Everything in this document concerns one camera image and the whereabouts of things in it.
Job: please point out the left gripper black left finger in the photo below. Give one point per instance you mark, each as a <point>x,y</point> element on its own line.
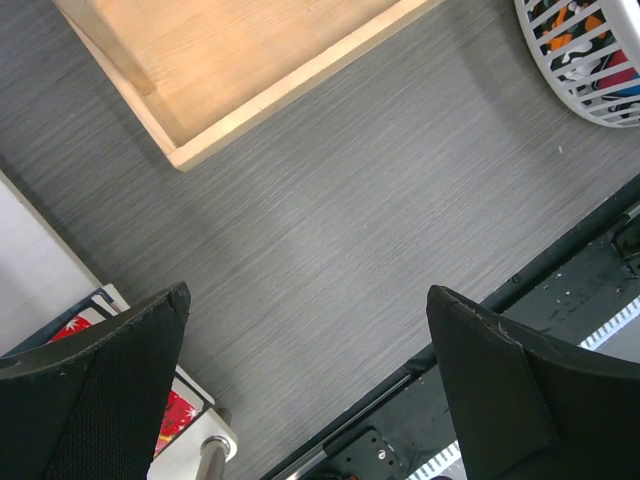
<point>90,406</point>

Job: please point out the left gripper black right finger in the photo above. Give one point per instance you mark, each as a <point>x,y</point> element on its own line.
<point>526,405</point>

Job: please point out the red colourful book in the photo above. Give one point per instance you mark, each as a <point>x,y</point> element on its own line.
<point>170,415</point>

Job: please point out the white two-tier side table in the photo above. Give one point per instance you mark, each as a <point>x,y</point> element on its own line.
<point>42,278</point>

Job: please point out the wooden clothes rack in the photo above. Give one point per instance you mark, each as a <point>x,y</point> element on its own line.
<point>200,74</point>

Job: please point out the white laundry basket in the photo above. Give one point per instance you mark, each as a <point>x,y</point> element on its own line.
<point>623,17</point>

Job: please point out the colourful patterned clothes in basket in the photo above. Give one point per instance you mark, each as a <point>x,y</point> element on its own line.
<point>580,52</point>

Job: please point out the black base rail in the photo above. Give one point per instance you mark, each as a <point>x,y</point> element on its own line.
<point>567,291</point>

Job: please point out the white slotted cable duct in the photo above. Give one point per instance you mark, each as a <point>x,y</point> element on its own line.
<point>447,463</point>

